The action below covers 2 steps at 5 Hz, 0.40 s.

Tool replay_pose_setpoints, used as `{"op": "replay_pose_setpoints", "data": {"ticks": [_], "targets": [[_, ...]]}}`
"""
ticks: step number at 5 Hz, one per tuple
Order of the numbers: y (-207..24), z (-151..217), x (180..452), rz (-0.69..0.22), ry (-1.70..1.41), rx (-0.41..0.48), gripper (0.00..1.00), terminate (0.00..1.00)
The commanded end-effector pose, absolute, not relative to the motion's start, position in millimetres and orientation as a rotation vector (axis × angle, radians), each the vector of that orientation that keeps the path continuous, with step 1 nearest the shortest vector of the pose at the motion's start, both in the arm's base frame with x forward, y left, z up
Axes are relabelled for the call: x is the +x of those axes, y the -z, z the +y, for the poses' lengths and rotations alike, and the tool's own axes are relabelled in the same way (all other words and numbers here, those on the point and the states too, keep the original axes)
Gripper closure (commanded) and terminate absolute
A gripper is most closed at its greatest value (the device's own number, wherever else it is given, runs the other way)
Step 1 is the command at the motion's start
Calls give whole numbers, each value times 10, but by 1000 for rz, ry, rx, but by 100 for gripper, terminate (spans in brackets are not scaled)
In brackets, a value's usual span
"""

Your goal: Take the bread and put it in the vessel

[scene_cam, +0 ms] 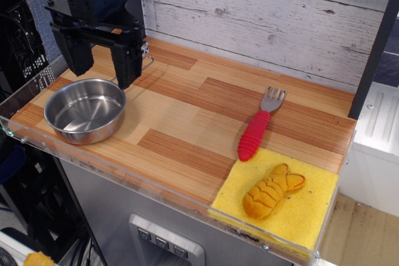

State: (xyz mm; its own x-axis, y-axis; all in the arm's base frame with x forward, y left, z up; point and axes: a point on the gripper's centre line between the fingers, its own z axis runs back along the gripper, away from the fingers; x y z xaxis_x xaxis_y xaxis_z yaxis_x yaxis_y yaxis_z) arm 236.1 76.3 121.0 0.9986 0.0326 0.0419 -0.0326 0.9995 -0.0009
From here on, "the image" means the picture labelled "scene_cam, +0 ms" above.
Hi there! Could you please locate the stainless steel pan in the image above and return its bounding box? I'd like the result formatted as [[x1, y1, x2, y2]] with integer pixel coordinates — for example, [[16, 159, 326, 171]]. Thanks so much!
[[43, 55, 155, 146]]

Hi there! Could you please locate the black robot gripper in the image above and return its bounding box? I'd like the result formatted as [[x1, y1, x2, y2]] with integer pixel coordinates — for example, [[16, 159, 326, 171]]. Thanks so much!
[[46, 0, 145, 90]]

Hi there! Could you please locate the orange object bottom left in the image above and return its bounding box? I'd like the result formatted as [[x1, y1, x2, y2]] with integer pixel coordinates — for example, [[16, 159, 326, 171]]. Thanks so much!
[[23, 252, 55, 266]]

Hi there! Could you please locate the red handled metal fork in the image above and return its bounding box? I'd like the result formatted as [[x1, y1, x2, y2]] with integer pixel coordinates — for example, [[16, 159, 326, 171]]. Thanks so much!
[[238, 87, 286, 161]]

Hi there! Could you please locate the yellow cloth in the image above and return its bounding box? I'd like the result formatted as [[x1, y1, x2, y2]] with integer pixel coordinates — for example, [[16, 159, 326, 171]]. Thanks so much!
[[208, 148, 339, 260]]

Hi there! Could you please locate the clear acrylic table guard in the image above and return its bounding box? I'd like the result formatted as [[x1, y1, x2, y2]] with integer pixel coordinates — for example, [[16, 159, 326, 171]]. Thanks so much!
[[2, 51, 355, 265]]

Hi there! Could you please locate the orange plush bread toy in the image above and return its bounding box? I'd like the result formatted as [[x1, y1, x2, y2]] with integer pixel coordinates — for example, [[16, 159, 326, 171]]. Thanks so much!
[[242, 163, 305, 219]]

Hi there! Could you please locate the silver dispenser panel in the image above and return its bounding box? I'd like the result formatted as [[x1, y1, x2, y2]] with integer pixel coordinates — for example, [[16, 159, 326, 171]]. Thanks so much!
[[128, 214, 206, 265]]

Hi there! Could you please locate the white ridged appliance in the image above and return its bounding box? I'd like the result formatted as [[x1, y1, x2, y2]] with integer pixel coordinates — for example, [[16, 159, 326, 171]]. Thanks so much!
[[339, 82, 398, 216]]

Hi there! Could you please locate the dark vertical post right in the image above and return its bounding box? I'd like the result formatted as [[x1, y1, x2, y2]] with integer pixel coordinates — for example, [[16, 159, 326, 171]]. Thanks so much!
[[348, 0, 398, 120]]

